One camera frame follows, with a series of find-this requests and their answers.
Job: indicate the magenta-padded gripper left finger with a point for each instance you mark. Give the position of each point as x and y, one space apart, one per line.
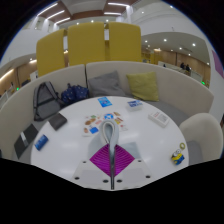
101 160

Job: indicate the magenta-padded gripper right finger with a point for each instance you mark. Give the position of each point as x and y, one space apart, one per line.
123 160

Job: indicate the light blue towel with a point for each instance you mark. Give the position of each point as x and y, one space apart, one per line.
107 131

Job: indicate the colourful sticker sheet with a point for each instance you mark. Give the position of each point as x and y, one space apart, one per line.
91 123

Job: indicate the flat white box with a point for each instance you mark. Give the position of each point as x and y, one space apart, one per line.
158 119

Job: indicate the yellow and blue toy figure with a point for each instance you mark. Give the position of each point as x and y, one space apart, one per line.
177 157

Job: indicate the small blue-white card pack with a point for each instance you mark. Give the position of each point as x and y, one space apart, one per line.
134 105

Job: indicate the blue card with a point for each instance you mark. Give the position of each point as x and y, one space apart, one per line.
104 102

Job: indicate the dark brown wallet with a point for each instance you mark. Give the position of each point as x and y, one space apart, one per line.
58 121

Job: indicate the blue rectangular box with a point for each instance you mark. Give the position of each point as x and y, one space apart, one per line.
41 142

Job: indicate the navy dotted bag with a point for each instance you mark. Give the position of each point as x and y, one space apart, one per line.
75 93

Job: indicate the grey cushion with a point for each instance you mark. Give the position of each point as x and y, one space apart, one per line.
106 85

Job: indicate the yellow-green cushion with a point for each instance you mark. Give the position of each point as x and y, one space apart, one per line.
143 86

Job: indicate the grey backpack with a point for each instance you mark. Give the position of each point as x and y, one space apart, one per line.
46 101

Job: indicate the small white block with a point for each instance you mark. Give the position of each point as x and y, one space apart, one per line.
24 139

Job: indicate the cream armchair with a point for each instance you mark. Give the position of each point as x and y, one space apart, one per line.
203 131

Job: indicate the curved cream sofa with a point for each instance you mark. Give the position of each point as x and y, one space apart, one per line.
180 88

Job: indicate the person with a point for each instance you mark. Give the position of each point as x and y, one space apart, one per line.
186 67

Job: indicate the yellow partition panel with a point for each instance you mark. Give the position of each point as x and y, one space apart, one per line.
86 43
50 52
124 42

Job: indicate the ceiling strip lights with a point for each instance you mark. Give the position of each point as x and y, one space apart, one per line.
55 15

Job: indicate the pink wall poster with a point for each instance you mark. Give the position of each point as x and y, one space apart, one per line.
218 63

